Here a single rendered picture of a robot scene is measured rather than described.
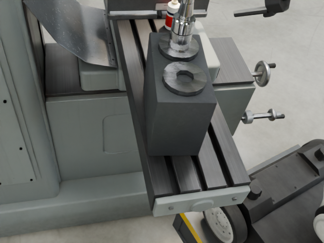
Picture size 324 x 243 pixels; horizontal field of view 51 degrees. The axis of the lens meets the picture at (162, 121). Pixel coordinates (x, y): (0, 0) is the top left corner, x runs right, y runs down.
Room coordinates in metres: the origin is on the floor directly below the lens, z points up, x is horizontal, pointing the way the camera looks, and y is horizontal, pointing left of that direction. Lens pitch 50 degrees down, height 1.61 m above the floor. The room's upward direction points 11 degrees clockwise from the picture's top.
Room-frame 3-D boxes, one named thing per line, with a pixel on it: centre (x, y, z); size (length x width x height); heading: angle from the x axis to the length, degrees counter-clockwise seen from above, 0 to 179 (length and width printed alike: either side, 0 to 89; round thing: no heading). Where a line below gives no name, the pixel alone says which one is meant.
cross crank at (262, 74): (1.16, -0.36, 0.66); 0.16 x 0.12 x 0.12; 111
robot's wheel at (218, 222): (0.54, -0.28, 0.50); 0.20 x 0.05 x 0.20; 39
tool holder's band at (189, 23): (0.61, 0.00, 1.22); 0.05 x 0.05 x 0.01
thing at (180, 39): (0.61, 0.00, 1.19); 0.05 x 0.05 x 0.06
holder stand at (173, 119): (0.56, -0.02, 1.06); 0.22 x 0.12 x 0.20; 13
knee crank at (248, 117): (1.04, -0.44, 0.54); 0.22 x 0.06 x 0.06; 111
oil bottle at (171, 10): (0.96, 0.03, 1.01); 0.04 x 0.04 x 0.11
